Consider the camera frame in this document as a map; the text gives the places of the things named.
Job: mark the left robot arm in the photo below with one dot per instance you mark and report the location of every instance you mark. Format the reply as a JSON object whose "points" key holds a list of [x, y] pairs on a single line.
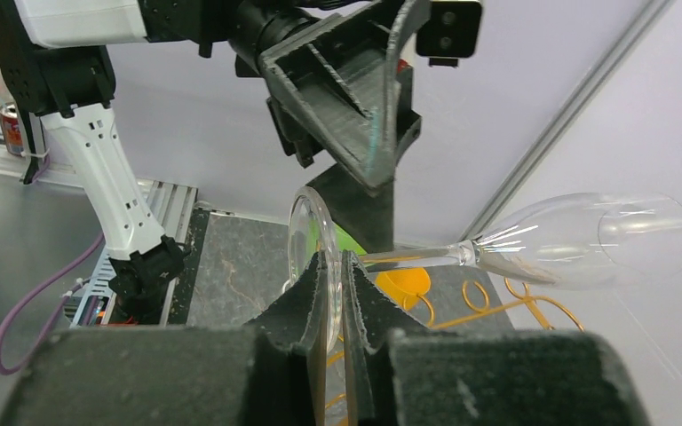
{"points": [[54, 59]]}

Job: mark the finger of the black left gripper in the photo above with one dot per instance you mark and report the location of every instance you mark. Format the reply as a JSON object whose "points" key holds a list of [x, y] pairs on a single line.
{"points": [[367, 218], [334, 84]]}

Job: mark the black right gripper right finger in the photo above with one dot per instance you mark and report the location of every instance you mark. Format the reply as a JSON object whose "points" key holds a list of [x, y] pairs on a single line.
{"points": [[400, 372]]}

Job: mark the clear wine glass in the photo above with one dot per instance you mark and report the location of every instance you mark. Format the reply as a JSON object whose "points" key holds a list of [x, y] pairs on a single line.
{"points": [[575, 241]]}

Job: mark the red soda can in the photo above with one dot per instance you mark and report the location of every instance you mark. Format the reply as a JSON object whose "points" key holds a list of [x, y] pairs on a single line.
{"points": [[10, 128]]}

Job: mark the gold wire glass rack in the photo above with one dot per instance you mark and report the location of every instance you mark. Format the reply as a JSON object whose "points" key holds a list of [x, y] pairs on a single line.
{"points": [[526, 299]]}

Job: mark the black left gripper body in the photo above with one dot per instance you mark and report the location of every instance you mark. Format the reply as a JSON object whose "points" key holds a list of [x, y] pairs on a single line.
{"points": [[259, 25]]}

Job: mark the orange wine glass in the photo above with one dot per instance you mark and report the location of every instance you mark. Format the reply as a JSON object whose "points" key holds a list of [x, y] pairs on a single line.
{"points": [[405, 287]]}

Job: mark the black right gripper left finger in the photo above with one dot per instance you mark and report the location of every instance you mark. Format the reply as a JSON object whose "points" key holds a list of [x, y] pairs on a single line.
{"points": [[268, 371]]}

